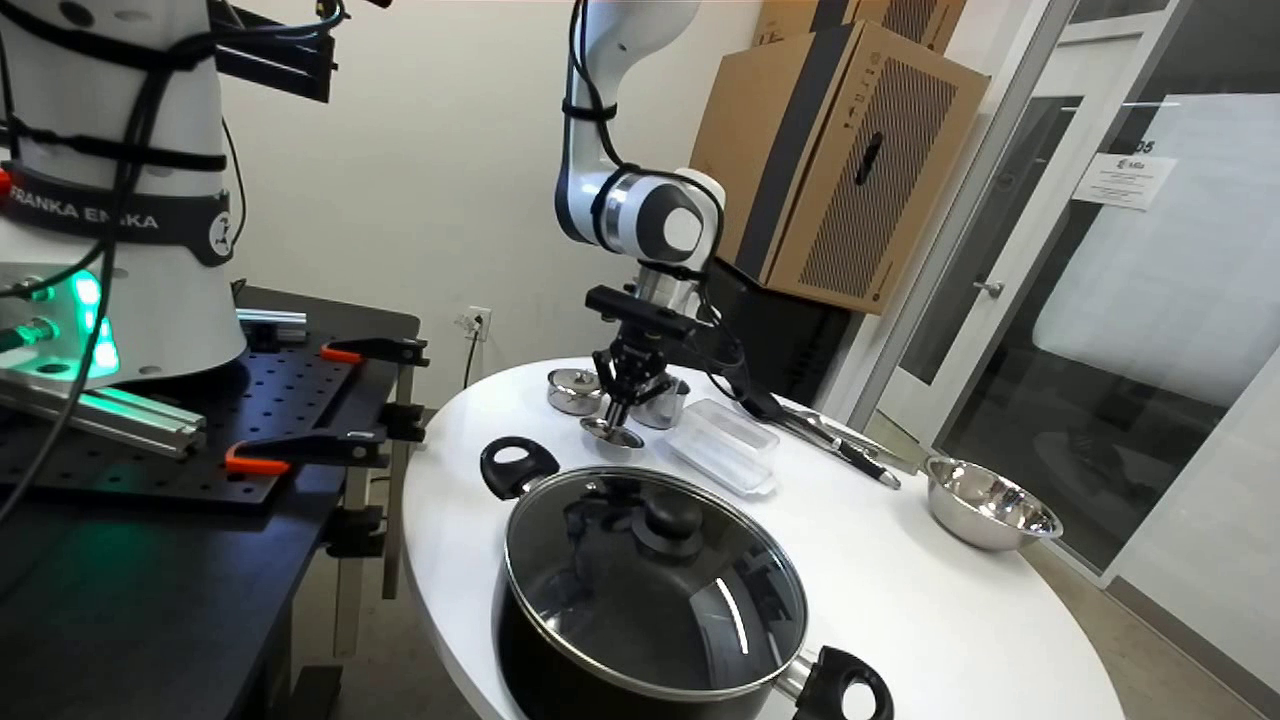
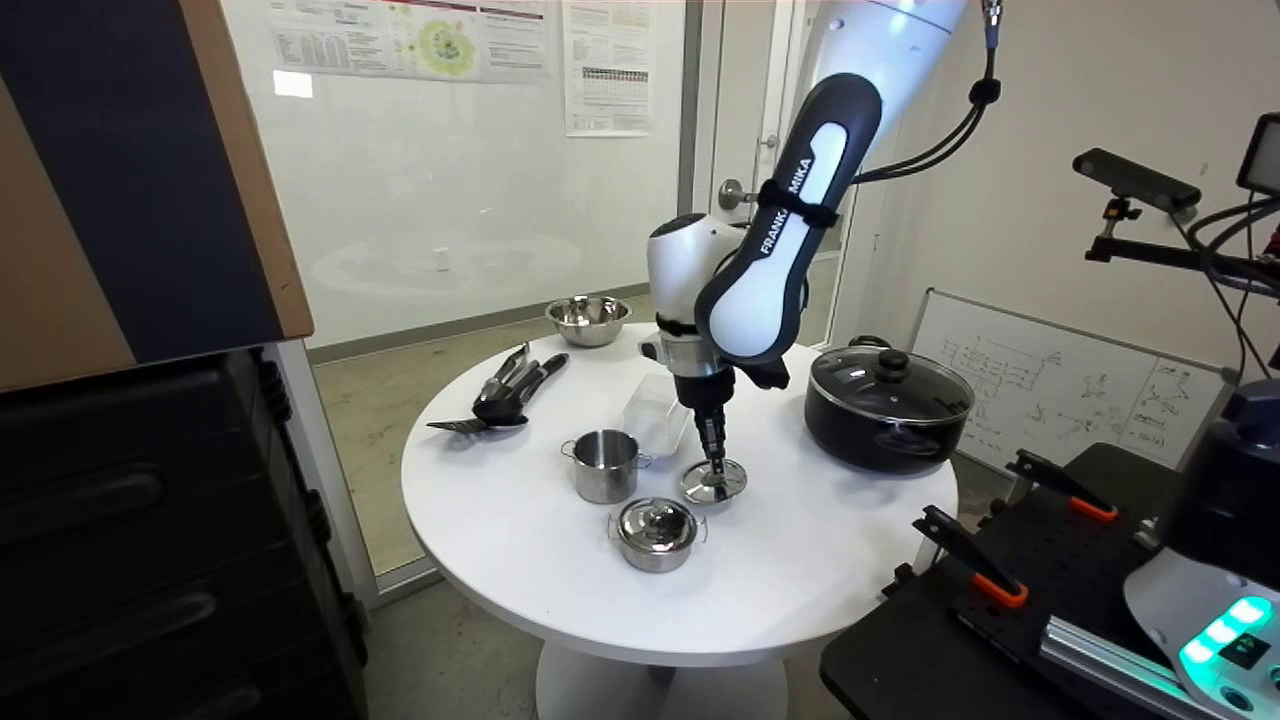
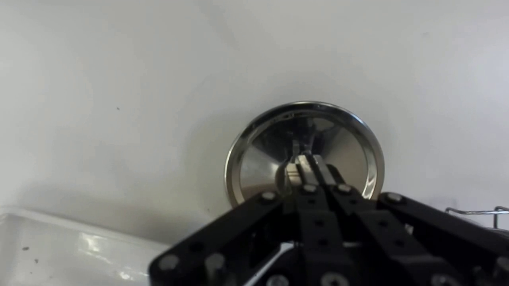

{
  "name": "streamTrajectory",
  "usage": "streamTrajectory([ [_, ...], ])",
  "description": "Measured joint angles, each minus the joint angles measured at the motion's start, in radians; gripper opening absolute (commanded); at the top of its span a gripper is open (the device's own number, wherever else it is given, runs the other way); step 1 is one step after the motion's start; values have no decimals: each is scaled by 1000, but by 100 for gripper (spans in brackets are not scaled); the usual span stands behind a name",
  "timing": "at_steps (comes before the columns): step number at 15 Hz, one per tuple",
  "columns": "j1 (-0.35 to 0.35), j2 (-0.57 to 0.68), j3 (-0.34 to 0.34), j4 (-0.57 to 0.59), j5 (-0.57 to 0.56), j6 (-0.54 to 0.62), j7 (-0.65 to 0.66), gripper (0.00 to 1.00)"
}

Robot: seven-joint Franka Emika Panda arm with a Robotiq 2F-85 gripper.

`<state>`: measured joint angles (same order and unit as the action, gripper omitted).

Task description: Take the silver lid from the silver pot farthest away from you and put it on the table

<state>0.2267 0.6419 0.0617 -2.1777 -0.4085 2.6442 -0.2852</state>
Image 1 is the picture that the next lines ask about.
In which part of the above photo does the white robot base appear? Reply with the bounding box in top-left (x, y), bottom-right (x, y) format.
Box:
top-left (0, 0), bottom-right (253, 388)

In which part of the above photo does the tall silver pot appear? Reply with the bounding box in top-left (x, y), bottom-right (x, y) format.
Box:
top-left (628, 377), bottom-right (697, 438)

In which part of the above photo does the white door sign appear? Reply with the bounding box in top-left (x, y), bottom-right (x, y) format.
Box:
top-left (1072, 149), bottom-right (1183, 216)

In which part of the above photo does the silver lid with knob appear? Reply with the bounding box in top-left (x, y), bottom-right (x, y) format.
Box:
top-left (582, 405), bottom-right (647, 452)
top-left (544, 364), bottom-right (605, 400)

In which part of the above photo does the black perforated mounting table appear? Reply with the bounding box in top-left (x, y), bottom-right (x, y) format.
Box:
top-left (0, 279), bottom-right (431, 720)

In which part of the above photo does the short silver pot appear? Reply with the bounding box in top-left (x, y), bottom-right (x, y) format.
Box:
top-left (544, 364), bottom-right (605, 419)

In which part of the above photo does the silver metal bowl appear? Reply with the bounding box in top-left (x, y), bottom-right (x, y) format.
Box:
top-left (921, 452), bottom-right (1067, 556)

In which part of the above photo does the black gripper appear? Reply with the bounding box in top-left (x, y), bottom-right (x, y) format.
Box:
top-left (590, 326), bottom-right (702, 438)

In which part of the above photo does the large cardboard box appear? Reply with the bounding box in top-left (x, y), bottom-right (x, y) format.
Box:
top-left (690, 17), bottom-right (998, 319)

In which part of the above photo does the black cabinet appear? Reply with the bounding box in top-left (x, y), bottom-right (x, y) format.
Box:
top-left (702, 257), bottom-right (874, 411)

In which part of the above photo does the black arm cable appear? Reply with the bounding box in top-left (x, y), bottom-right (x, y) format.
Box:
top-left (558, 0), bottom-right (633, 252)

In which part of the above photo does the aluminium rail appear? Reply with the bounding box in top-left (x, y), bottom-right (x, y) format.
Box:
top-left (0, 369), bottom-right (211, 459)

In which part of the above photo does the black spatula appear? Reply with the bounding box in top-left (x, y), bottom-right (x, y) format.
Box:
top-left (797, 411), bottom-right (910, 498)

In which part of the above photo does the clear plastic container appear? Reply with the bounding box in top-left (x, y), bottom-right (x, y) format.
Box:
top-left (665, 400), bottom-right (786, 503)

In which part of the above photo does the glass lid with black knob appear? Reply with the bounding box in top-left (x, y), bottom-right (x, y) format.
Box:
top-left (500, 459), bottom-right (817, 708)

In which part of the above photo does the black clamp with orange handle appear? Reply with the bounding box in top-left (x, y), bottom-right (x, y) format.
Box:
top-left (316, 331), bottom-right (436, 372)
top-left (219, 419), bottom-right (431, 485)

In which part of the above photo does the large black pot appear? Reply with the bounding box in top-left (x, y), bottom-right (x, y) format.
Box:
top-left (478, 432), bottom-right (902, 720)

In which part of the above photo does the small cardboard box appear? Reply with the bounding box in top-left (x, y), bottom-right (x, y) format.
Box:
top-left (748, 0), bottom-right (972, 55)

